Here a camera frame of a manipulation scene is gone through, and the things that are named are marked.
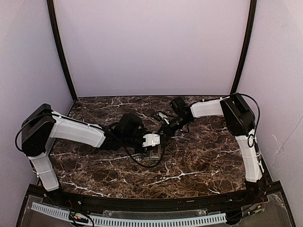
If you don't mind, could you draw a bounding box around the left black frame post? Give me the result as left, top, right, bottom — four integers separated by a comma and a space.
46, 0, 78, 103

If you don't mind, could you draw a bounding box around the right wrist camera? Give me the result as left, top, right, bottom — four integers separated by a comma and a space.
152, 111, 170, 124

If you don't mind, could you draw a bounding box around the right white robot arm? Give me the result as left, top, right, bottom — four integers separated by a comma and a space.
159, 93, 264, 183

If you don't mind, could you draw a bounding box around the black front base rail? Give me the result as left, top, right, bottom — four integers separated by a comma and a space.
59, 192, 247, 213

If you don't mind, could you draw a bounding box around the white universal remote control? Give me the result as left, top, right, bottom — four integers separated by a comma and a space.
150, 144, 164, 161

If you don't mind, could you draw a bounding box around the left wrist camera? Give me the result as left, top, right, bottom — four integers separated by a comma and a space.
142, 133, 160, 147

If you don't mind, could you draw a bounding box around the black frame post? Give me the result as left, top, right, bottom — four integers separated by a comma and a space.
46, 0, 78, 103
230, 0, 257, 94

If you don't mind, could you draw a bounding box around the right black frame post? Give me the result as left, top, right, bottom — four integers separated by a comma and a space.
230, 0, 257, 94

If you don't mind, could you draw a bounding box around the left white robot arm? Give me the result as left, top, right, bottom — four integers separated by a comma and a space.
15, 104, 160, 192

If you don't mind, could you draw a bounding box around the left black camera cable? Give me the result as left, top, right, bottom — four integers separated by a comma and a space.
120, 139, 166, 169

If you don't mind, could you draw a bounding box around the white slotted cable duct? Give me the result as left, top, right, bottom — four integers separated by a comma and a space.
31, 202, 227, 227

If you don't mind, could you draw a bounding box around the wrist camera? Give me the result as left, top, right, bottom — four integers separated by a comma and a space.
152, 111, 170, 124
142, 133, 160, 147

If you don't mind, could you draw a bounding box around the black camera cable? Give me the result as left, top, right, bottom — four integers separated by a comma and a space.
177, 120, 191, 134
120, 139, 166, 169

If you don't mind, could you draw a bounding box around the right black camera cable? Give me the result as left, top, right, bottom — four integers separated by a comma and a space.
177, 120, 191, 134

